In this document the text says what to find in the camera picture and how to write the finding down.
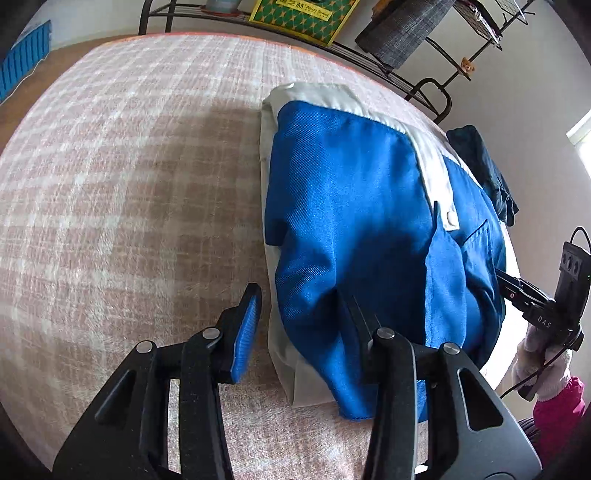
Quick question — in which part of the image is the white and blue jacket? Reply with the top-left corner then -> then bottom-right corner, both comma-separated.
263,82 -> 506,420

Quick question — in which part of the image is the pink sleeved forearm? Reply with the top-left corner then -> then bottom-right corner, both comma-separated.
519,377 -> 586,467

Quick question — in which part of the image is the black metal clothes rack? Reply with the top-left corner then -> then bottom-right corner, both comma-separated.
138,1 -> 533,124

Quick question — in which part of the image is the white gloved right hand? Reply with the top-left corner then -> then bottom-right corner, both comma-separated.
512,326 -> 572,401

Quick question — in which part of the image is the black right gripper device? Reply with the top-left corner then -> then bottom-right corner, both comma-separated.
496,237 -> 590,401

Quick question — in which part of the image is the pink plaid bed blanket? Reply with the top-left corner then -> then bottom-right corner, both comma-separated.
1,33 -> 435,467

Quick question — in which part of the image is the dark navy garment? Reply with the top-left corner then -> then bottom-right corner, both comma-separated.
446,125 -> 519,227

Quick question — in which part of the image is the small teddy bear charm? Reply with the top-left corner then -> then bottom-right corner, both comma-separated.
460,57 -> 476,77

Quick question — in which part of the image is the blue ribbed storage box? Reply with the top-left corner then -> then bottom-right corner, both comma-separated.
1,20 -> 52,103

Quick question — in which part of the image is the grey tweed folded garment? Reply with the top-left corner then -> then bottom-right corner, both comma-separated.
355,0 -> 456,70

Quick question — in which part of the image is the teal plant pot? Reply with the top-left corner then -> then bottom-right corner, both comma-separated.
204,0 -> 242,15

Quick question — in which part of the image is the yellow green patterned box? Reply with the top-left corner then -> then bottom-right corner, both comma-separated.
249,0 -> 359,46

